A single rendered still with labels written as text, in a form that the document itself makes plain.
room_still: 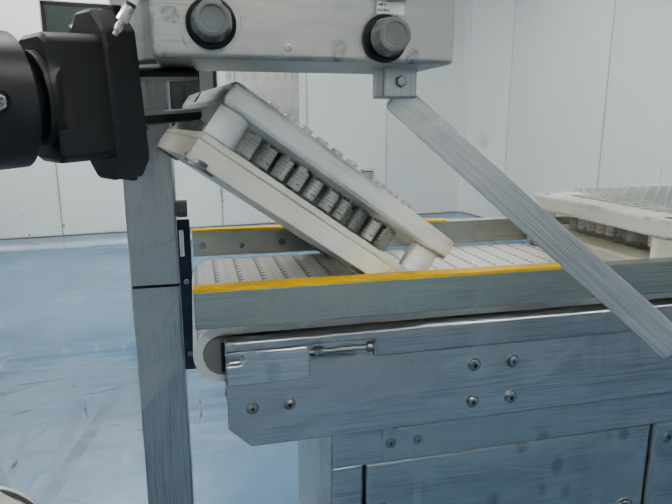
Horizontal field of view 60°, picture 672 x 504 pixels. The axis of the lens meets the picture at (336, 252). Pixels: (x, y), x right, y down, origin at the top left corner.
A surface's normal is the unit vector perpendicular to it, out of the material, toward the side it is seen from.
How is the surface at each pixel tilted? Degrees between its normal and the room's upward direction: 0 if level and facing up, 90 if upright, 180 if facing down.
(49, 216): 90
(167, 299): 90
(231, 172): 90
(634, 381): 90
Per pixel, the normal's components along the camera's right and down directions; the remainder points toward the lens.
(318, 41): 0.24, 0.21
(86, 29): -0.69, 0.22
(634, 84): -0.94, 0.07
